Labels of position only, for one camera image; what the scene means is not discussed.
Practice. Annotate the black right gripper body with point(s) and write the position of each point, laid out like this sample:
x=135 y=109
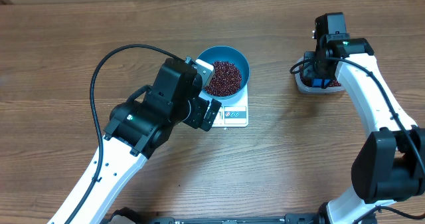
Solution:
x=321 y=70

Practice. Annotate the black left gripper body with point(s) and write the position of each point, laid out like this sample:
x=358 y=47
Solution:
x=190 y=113

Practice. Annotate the blue plastic scoop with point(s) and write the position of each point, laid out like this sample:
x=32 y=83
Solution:
x=321 y=83

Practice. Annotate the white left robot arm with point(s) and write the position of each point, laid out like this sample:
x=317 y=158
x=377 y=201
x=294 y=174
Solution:
x=136 y=129

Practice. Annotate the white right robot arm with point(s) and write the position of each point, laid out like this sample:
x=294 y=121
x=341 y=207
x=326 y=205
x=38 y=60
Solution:
x=390 y=166

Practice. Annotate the white kitchen scale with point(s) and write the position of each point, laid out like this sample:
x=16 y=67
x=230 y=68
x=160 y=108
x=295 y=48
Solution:
x=233 y=112

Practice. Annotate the red beans in bowl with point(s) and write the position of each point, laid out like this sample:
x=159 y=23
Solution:
x=226 y=80

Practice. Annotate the blue plastic bowl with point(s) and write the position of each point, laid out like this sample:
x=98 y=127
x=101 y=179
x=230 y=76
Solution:
x=230 y=54

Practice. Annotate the red adzuki beans in container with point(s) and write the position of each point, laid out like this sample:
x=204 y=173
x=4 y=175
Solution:
x=308 y=74

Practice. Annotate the clear plastic bean container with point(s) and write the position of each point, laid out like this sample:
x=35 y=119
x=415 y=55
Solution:
x=308 y=90

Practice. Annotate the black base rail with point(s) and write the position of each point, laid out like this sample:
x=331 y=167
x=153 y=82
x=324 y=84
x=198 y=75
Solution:
x=127 y=215

